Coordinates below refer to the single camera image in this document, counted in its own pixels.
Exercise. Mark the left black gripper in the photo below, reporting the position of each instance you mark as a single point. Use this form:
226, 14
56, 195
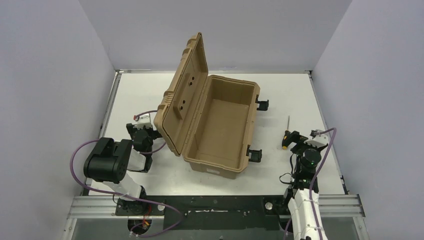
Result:
150, 135

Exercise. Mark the black yellow handled screwdriver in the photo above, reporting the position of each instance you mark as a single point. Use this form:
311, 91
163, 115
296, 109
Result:
285, 143

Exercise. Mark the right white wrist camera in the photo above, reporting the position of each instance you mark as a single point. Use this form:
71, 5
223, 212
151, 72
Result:
317, 140

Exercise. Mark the tan plastic toolbox bin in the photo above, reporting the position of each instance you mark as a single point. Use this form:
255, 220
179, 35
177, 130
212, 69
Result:
208, 119

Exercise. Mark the aluminium frame rail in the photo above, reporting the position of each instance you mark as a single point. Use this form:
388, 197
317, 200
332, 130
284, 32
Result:
109, 207

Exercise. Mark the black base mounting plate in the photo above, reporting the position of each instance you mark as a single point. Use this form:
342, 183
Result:
214, 221

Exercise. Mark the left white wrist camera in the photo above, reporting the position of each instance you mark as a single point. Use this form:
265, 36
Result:
143, 121

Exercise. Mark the black toolbox latch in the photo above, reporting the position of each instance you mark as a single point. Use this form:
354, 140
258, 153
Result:
254, 156
262, 105

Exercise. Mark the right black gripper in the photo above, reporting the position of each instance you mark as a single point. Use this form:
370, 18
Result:
297, 138

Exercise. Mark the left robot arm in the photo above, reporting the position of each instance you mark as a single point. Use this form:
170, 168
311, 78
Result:
110, 161

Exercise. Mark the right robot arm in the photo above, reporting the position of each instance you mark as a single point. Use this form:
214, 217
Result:
302, 196

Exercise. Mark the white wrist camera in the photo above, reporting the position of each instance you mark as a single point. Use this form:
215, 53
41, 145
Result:
143, 121
317, 140

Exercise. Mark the black front toolbox latch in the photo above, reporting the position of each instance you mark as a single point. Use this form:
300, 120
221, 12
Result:
254, 156

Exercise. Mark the black rear toolbox latch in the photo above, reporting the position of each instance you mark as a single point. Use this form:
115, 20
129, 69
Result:
262, 105

